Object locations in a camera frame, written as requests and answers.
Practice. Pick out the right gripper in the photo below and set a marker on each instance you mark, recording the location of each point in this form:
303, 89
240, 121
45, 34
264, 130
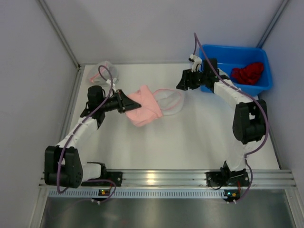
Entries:
190, 79

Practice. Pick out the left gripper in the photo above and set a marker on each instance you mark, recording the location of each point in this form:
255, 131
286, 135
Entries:
120, 101

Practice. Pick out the pink bra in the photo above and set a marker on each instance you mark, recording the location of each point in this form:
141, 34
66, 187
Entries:
149, 110

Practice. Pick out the pink-trimmed mesh laundry bag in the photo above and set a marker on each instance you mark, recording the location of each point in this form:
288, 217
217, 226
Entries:
99, 74

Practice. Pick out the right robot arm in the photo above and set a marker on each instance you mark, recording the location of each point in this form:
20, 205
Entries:
250, 115

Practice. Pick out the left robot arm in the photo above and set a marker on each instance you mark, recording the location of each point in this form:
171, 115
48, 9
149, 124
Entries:
64, 163

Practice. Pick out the white bra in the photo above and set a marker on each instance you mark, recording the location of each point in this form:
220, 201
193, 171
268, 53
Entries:
223, 77

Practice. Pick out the red bra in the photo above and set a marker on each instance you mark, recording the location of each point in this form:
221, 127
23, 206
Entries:
248, 75

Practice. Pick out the blue plastic bin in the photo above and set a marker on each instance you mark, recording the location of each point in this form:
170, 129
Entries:
239, 57

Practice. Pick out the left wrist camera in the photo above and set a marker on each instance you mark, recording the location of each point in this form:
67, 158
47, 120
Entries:
112, 83

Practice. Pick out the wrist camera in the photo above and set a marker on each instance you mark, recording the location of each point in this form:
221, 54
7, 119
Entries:
196, 62
112, 83

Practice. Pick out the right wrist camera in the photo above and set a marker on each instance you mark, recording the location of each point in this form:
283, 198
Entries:
196, 62

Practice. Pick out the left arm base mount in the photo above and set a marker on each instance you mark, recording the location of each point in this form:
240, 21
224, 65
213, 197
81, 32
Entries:
115, 176

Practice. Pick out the slotted cable duct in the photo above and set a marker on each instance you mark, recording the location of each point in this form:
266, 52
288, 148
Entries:
146, 193

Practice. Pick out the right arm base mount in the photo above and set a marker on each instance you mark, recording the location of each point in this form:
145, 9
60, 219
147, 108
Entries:
219, 179

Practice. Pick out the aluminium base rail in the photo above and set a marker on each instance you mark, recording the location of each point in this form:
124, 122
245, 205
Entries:
262, 179

